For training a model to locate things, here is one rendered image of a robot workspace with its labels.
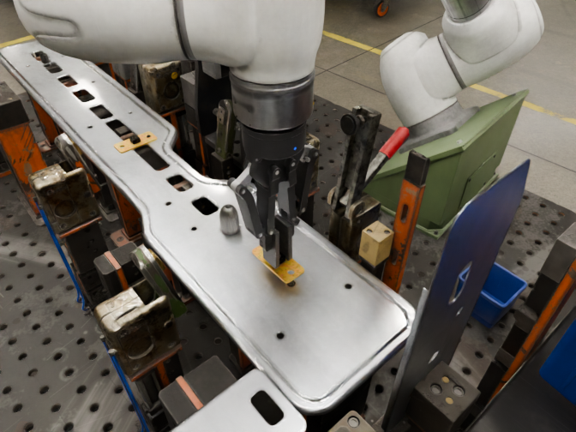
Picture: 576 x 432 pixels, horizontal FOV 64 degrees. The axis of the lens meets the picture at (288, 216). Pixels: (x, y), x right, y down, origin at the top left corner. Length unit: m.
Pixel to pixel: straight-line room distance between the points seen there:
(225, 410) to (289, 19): 0.43
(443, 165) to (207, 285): 0.64
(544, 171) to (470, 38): 1.81
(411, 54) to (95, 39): 0.93
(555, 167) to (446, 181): 1.90
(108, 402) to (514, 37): 1.16
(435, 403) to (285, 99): 0.34
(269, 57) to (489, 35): 0.83
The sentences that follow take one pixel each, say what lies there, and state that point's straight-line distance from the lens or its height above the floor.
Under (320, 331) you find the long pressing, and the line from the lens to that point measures 0.65.
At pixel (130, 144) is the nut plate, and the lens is 1.02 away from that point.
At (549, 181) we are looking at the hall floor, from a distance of 2.87.
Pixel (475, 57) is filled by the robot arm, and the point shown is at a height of 1.07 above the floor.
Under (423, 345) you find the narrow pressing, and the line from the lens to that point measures 0.45.
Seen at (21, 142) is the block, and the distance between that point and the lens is 1.29.
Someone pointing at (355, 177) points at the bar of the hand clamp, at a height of 1.12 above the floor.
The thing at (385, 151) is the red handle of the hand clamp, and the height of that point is 1.12.
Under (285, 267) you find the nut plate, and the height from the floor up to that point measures 1.03.
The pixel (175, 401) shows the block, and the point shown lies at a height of 0.98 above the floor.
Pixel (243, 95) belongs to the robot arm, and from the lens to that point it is 0.49.
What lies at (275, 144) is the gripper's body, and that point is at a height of 1.25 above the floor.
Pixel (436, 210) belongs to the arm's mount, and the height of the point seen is 0.78.
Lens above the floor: 1.54
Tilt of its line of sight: 42 degrees down
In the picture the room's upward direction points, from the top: straight up
